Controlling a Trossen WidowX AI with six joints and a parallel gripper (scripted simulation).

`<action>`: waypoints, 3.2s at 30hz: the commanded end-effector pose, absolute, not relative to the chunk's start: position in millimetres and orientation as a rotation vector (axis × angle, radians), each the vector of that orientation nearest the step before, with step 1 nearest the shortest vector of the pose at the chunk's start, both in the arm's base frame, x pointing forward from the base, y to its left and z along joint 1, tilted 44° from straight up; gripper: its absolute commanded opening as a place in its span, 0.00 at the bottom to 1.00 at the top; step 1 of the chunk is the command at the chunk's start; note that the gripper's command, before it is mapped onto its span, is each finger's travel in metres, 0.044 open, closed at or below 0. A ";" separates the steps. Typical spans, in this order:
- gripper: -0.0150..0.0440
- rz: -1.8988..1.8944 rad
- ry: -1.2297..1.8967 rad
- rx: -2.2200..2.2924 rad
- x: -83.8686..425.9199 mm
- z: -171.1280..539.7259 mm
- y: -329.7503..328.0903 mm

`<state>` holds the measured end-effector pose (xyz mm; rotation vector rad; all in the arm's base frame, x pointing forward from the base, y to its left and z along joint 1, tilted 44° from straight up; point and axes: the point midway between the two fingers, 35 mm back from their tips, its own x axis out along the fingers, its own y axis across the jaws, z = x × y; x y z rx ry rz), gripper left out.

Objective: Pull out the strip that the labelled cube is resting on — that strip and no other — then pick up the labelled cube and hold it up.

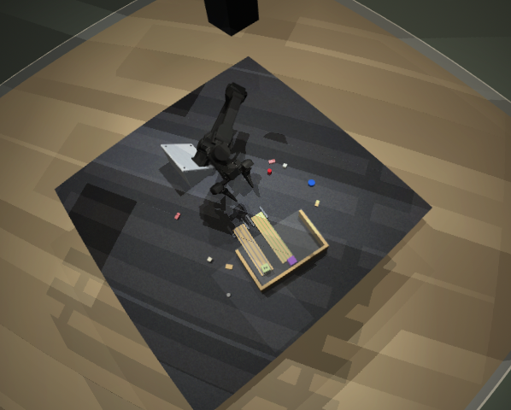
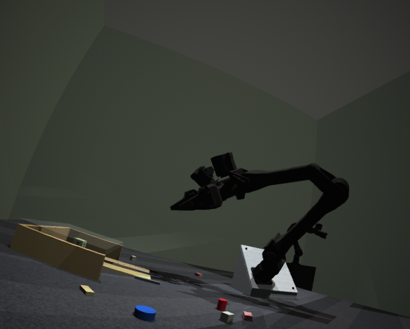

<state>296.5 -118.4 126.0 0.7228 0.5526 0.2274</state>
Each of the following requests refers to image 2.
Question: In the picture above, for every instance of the blue cylinder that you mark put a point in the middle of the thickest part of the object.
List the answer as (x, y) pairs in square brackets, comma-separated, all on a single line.
[(144, 313)]

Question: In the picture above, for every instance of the small tan flat block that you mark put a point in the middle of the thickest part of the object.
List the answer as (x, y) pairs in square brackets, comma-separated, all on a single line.
[(86, 290)]

